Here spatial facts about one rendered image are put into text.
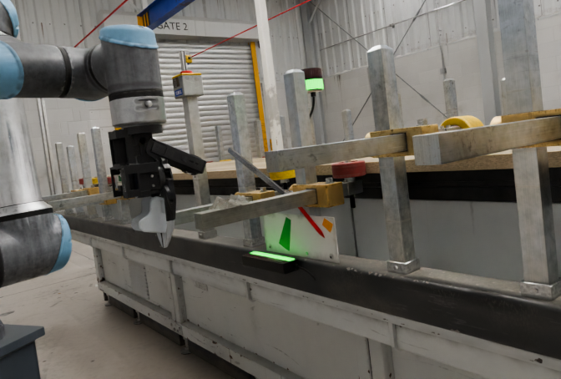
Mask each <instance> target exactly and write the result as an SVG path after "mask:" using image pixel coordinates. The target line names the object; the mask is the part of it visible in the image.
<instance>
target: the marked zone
mask: <svg viewBox="0 0 561 379"><path fill-rule="evenodd" d="M290 239H291V220H290V219H288V218H287V217H286V220H285V223H284V226H283V230H282V232H281V236H280V241H279V244H280V245H282V246H283V247H284V248H285V249H287V250H288V251H290Z"/></svg>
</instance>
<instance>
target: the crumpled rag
mask: <svg viewBox="0 0 561 379"><path fill-rule="evenodd" d="M246 203H247V204H248V203H250V201H249V199H248V198H246V197H244V195H242V196H240V195H233V194H231V195H230V197H229V198H228V199H226V200H224V199H221V198H220V197H218V196H217V197H216V199H215V202H214V203H213V204H212V205H211V206H210V207H209V209H210V210H213V209H218V208H220V210H222V209H226V208H227V209H228V207H229V208H230V207H235V205H243V204H246Z"/></svg>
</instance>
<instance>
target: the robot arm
mask: <svg viewBox="0 0 561 379"><path fill-rule="evenodd" d="M18 25H19V21H18V15H17V12H16V9H15V7H14V6H13V4H12V2H11V1H10V0H0V288H2V287H4V286H10V285H13V284H16V283H19V282H22V281H26V280H31V279H33V278H37V277H39V276H43V275H48V274H50V273H52V272H54V271H57V270H61V269H62V268H64V266H66V264H67V263H68V261H69V258H70V256H71V252H72V241H71V239H72V236H71V231H70V228H69V225H68V222H67V221H66V220H65V219H64V217H63V216H61V215H58V214H54V213H53V207H52V206H51V205H49V204H47V203H46V202H44V201H43V199H42V196H41V191H40V186H39V182H38V174H37V170H36V164H35V160H34V156H33V148H32V143H31V139H30V134H29V130H28V121H27V117H26V113H25V108H24V104H23V98H61V99H77V100H80V101H86V102H93V101H98V100H100V99H103V98H105V97H108V96H109V107H110V113H111V119H112V125H113V127H115V128H122V129H119V130H114V131H113V132H108V134H109V145H110V151H111V157H112V163H113V167H110V174H111V180H112V186H113V192H114V197H119V196H123V197H124V198H125V199H129V198H134V197H137V198H143V199H142V200H141V212H140V214H138V215H137V216H135V217H134V218H133V219H132V221H131V226H132V228H133V229H134V230H139V231H143V232H151V233H157V236H158V238H159V242H160V244H161V245H162V247H164V248H166V247H168V245H169V242H170V239H171V236H172V233H173V229H174V220H175V213H176V195H175V189H174V177H173V174H172V170H171V167H170V166H172V167H175V168H176V169H180V170H181V171H182V172H184V173H186V174H190V175H196V174H203V173H204V170H205V165H206V161H205V160H203V159H202V158H200V157H199V156H196V155H193V154H188V153H186V152H184V151H182V150H180V149H176V148H175V147H173V146H170V145H168V144H165V143H163V142H160V141H158V140H157V139H153V136H152V134H159V133H163V127H162V124H163V123H166V121H167V118H166V111H165V105H164V94H163V86H162V80H161V73H160V67H159V55H158V49H157V48H159V47H158V45H157V43H156V38H155V34H154V31H153V30H151V29H150V28H147V27H144V26H139V25H128V24H121V25H111V26H107V27H104V28H101V29H100V31H99V39H100V42H101V43H100V44H97V45H95V46H93V47H91V48H74V47H64V46H55V45H46V44H36V43H24V42H22V41H20V40H19V39H17V36H18V32H19V28H18ZM117 174H120V175H119V181H122V185H119V186H118V190H115V185H114V175H117ZM160 195H161V196H160Z"/></svg>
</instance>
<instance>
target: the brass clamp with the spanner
mask: <svg viewBox="0 0 561 379"><path fill-rule="evenodd" d="M290 190H292V191H293V192H297V191H301V190H316V200H317V203H315V204H312V205H305V206H304V207H321V208H331V207H333V206H337V205H343V204H345V202H344V194H343V188H342V182H334V183H332V184H325V182H316V183H312V184H293V185H292V186H291V187H290V188H289V191H290Z"/></svg>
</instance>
